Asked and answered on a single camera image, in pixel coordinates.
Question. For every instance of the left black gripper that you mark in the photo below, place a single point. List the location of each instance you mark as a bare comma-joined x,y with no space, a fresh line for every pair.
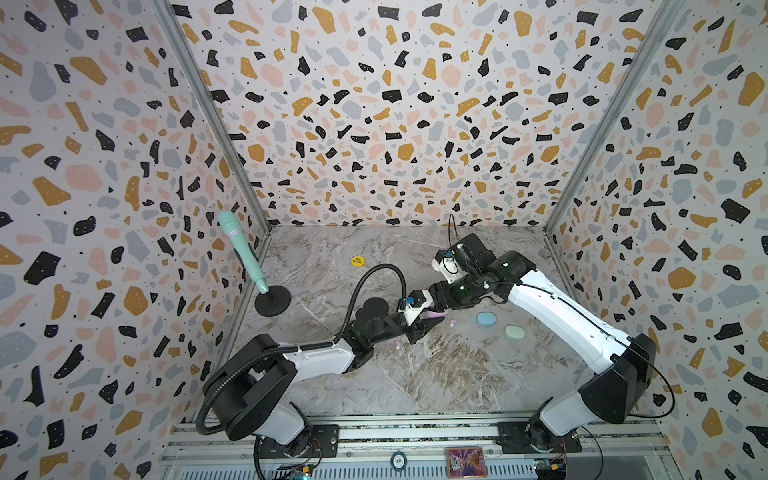
419,330

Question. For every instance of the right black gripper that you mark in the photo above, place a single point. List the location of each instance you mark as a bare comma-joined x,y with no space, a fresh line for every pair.
453,294

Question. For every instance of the blue earbud case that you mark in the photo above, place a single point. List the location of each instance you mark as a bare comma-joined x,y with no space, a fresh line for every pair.
486,319

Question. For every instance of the mint green earbud case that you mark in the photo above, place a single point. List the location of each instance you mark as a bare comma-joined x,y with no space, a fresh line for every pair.
513,332

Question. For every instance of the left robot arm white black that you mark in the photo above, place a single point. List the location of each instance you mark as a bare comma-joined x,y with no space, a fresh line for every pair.
245,395

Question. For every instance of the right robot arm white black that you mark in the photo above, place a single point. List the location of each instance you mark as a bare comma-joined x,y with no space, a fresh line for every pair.
622,365

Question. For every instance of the yellow big blind chip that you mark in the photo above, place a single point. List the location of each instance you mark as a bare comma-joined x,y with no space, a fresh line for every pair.
357,261

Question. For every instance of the round white badge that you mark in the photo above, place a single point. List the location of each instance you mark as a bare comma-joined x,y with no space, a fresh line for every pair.
398,461

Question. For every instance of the pink square card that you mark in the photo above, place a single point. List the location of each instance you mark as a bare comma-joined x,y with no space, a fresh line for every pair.
466,463

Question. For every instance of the black round microphone stand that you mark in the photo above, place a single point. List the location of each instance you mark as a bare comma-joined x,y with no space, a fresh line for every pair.
274,302

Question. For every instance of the mint green microphone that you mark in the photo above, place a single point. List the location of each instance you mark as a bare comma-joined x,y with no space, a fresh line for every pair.
234,231

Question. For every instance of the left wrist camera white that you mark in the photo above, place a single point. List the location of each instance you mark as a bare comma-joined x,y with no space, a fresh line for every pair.
414,304

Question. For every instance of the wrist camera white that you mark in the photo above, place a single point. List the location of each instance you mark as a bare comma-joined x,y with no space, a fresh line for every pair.
414,304
458,260

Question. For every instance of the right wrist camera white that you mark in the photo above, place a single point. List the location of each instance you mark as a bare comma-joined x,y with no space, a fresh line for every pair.
458,260

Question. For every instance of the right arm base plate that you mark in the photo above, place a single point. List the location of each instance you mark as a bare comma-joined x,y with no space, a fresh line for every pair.
517,437

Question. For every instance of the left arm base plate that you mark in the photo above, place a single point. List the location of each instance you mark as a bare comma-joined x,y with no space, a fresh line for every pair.
315,441

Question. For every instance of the right aluminium corner post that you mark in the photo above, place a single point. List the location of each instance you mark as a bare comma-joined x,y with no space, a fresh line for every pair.
661,24

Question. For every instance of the aluminium corner post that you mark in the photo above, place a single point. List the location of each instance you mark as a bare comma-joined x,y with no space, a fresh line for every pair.
164,13
661,24

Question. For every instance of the left aluminium corner post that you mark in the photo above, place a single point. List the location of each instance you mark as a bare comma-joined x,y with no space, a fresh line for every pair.
164,13

